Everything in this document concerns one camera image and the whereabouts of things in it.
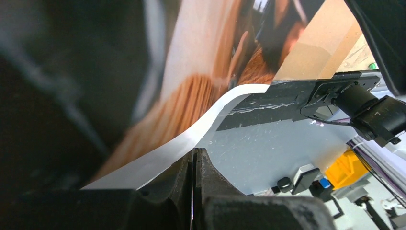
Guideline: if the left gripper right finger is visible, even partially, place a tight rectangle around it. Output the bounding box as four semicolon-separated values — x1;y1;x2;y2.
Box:
192;148;336;230

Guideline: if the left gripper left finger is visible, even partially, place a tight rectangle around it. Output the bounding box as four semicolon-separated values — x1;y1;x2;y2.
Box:
0;153;193;230

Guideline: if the printed photo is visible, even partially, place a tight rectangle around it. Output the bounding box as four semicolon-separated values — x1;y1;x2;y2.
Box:
86;0;324;189

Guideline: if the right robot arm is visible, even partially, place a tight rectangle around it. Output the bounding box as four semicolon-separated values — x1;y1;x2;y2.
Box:
300;0;406;147

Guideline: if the brown cardboard backing board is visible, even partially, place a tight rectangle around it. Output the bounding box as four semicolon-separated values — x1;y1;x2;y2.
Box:
274;0;362;81

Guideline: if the green capped marker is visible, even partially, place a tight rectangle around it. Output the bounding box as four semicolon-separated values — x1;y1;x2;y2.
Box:
368;62;378;69

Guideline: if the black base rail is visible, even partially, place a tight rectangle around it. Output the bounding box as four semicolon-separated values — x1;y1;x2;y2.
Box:
218;70;382;131

